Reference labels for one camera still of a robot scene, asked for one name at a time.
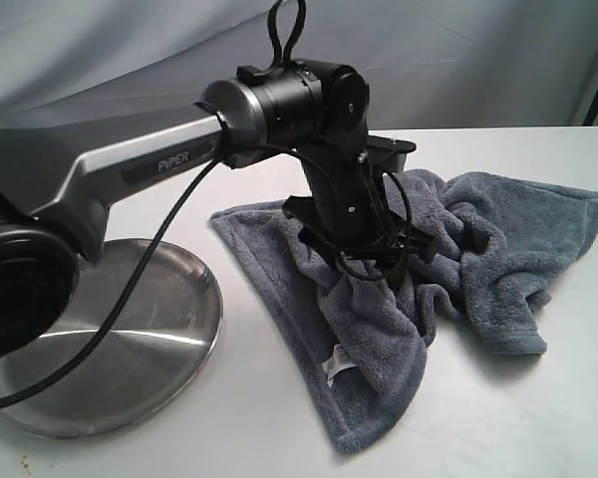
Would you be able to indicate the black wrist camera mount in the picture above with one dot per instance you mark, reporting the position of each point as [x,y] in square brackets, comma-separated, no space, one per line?
[389,153]

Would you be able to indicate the blue-grey fluffy towel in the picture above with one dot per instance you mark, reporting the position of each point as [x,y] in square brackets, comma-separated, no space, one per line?
[362,346]

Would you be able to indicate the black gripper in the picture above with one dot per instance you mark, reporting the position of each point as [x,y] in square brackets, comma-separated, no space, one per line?
[358,217]

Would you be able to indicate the round stainless steel plate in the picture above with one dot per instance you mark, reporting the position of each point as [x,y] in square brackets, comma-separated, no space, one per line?
[159,343]

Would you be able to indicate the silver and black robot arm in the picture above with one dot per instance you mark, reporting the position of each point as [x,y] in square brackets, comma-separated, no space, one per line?
[58,183]

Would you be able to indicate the grey backdrop cloth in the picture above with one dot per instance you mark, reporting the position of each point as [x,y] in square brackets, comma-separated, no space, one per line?
[430,64]

